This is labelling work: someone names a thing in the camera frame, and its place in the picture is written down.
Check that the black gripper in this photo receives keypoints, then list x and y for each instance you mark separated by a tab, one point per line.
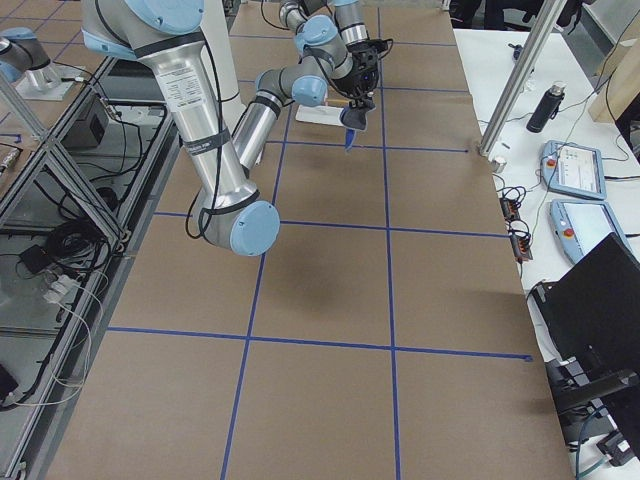
356	80

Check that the blue towel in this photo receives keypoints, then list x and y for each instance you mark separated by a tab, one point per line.
354	120

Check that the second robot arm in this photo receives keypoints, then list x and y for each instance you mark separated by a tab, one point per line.
25	62

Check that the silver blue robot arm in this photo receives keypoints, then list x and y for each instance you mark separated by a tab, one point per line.
336	53

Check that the white wooden towel rack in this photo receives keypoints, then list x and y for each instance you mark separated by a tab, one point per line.
327	113

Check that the black water bottle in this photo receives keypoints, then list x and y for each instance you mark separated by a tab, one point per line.
547	107

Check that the orange black connector strip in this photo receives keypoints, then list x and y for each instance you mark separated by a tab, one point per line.
517	229

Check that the far blue teach pendant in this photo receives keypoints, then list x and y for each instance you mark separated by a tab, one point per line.
574	170

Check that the blue teach pendant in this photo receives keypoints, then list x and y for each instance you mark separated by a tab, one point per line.
574	170
581	225

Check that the near blue teach pendant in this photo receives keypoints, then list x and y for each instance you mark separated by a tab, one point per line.
581	225

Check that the black monitor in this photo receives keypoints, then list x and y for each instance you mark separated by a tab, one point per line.
592	316

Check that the aluminium frame post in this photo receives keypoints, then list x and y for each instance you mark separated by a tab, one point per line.
537	38

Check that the black box under frame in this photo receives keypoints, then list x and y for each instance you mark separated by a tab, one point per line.
89	127

